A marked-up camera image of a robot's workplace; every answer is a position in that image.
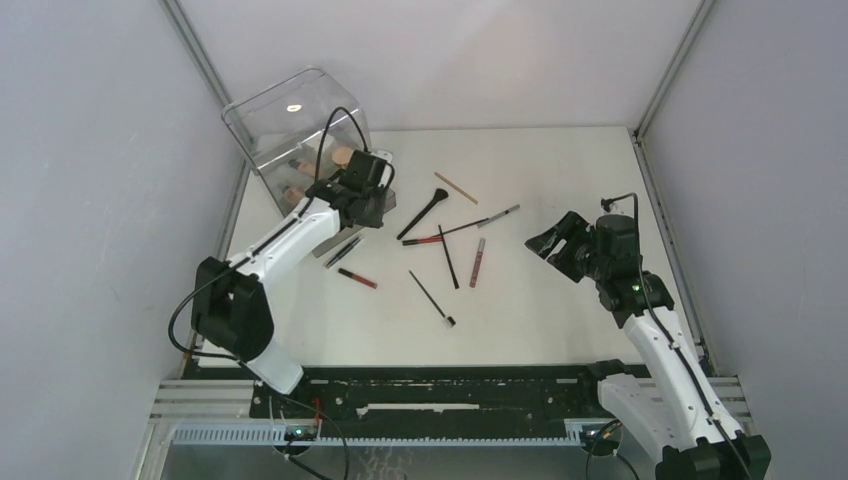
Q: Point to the wooden stick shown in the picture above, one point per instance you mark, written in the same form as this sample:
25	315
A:
457	188

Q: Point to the small foundation bottle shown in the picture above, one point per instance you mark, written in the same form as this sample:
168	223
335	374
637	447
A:
292	195

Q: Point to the orange lip gloss tube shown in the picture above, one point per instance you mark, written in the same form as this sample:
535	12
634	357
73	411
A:
357	278

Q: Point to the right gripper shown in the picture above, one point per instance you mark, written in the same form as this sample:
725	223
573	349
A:
570	226

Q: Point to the clear acrylic organizer box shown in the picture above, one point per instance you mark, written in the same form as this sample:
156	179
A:
304	117

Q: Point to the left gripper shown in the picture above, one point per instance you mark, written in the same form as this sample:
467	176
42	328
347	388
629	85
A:
374	221

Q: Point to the long thin black brush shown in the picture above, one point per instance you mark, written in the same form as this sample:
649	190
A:
462	227

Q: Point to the black mounting rail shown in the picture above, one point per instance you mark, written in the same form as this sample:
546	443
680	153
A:
439	403

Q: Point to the red lip gloss tube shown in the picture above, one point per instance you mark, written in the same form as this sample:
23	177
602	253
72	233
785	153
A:
477	263

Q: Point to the black brow brush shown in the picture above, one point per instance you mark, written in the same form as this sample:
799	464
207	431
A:
447	319

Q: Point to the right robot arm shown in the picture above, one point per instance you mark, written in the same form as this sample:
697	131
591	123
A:
690	434

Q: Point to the grey mascara wand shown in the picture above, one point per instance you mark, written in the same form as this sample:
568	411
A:
497	216

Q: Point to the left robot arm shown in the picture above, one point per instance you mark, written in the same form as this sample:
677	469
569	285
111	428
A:
230	306

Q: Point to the black powder brush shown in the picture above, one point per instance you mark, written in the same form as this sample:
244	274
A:
439	195

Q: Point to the red black lip pencil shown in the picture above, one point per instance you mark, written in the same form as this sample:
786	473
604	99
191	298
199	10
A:
422	241

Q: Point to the dark eyeliner pen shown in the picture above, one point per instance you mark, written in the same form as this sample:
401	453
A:
342	252

